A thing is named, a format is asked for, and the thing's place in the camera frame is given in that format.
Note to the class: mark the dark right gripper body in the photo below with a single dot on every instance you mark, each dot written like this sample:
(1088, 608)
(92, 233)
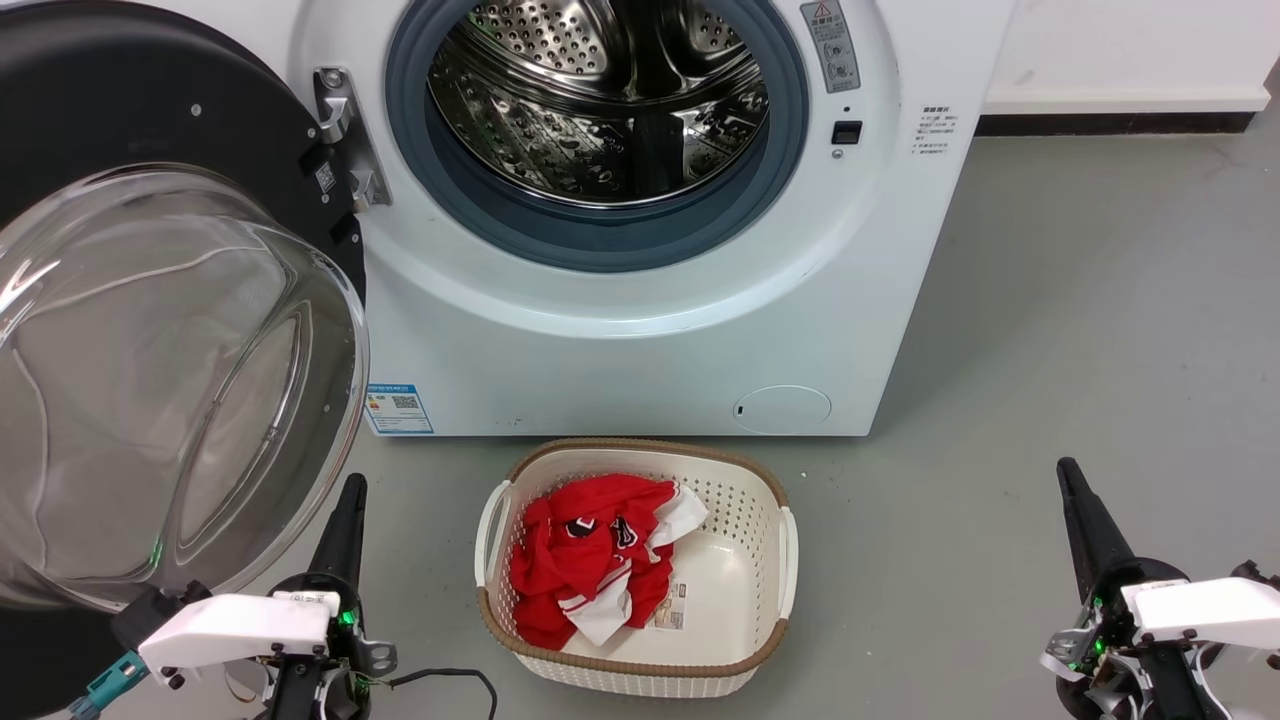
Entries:
(1110, 625)

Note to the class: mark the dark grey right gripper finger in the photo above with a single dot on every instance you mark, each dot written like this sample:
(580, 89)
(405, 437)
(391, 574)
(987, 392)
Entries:
(1108, 545)
(1082, 545)

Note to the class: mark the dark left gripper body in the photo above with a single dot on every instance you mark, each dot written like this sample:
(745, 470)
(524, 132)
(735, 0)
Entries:
(345, 640)

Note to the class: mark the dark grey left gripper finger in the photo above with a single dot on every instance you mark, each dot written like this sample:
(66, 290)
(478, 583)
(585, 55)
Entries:
(353, 550)
(330, 550)

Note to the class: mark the round black glass washer door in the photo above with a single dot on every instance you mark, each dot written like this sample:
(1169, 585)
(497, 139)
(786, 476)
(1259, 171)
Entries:
(150, 100)

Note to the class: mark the white front-load washing machine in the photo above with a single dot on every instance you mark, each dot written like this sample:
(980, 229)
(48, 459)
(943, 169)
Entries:
(600, 370)

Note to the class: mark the metal door hinge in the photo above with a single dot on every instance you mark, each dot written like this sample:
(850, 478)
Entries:
(338, 110)

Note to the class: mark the blue energy label sticker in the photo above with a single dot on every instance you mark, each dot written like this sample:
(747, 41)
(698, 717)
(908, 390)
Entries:
(399, 408)

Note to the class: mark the red and white garment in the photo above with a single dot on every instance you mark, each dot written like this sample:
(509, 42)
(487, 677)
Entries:
(560, 580)

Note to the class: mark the paper label in basket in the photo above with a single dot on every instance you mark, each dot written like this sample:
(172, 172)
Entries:
(672, 606)

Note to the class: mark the round white filter cover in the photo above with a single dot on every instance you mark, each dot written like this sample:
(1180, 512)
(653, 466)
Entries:
(782, 410)

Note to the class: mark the cream perforated laundry basket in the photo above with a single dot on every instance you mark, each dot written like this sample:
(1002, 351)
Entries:
(740, 600)

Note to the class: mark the black baseboard strip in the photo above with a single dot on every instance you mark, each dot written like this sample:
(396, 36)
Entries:
(1110, 123)

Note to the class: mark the stainless steel washer drum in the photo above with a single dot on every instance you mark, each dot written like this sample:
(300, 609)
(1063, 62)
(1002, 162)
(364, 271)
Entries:
(560, 130)

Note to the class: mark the grey warning sticker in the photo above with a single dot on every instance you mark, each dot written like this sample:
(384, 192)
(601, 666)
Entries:
(832, 45)

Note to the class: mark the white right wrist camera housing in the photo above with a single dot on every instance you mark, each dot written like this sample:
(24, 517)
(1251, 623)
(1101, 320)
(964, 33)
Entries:
(1200, 610)

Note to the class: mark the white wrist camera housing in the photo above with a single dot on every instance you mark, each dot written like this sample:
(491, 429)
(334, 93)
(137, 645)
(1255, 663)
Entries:
(1200, 610)
(240, 625)

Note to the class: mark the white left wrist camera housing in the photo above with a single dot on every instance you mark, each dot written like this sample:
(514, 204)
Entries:
(240, 625)

